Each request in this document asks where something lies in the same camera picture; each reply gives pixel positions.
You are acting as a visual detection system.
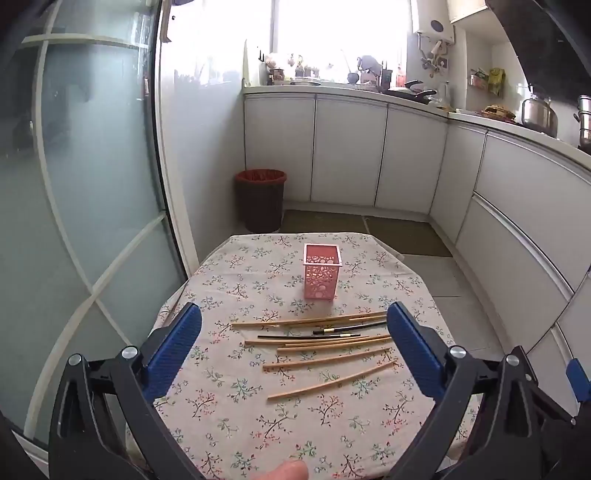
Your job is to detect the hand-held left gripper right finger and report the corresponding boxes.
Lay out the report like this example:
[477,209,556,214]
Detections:
[387,302,546,480]

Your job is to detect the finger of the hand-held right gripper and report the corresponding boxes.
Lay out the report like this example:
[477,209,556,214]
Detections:
[531,357,591,423]

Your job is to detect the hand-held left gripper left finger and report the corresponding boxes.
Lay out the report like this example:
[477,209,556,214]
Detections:
[48,302,206,480]

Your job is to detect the black chopstick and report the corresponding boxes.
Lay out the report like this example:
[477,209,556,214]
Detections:
[312,322,389,335]
[257,333,362,342]

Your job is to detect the row of wooden chopsticks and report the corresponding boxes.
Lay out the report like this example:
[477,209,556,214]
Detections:
[231,311,400,400]

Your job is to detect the pink perforated utensil holder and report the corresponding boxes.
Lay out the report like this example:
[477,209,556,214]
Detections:
[302,243,342,302]

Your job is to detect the person's left hand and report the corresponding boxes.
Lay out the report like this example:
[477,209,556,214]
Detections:
[270,459,309,480]

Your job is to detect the brown floor mat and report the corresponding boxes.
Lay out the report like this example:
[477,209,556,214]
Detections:
[365,216,453,258]
[281,210,370,234]

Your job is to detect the floral tablecloth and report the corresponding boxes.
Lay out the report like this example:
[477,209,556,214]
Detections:
[124,233,478,480]

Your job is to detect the brown trash bin red liner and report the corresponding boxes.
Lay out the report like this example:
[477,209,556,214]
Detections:
[235,169,287,234]

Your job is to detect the frosted glass sliding door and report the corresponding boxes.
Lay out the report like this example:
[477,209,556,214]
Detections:
[0,0,185,462]

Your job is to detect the white kitchen cabinets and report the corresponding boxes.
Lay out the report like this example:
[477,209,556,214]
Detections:
[242,88,591,370]

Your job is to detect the plate of food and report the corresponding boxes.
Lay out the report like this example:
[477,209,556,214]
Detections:
[480,105,516,122]

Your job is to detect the black frying pan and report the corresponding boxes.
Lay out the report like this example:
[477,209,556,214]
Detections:
[385,80,437,103]

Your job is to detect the steel pot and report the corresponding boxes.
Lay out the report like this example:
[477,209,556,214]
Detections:
[573,95,591,149]

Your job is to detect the steel kettle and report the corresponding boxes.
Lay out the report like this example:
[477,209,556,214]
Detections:
[522,85,559,137]

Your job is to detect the white cutting board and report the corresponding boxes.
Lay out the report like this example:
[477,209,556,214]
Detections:
[244,39,262,86]

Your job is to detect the group of small potted plants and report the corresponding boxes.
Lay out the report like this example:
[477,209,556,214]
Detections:
[288,54,320,78]

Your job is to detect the black range hood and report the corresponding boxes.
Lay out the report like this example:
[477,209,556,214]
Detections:
[485,0,591,100]

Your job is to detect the white water heater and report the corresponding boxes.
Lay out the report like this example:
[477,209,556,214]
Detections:
[413,0,456,47]

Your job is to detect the kitchen window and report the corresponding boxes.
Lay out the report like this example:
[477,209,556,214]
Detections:
[272,0,413,84]

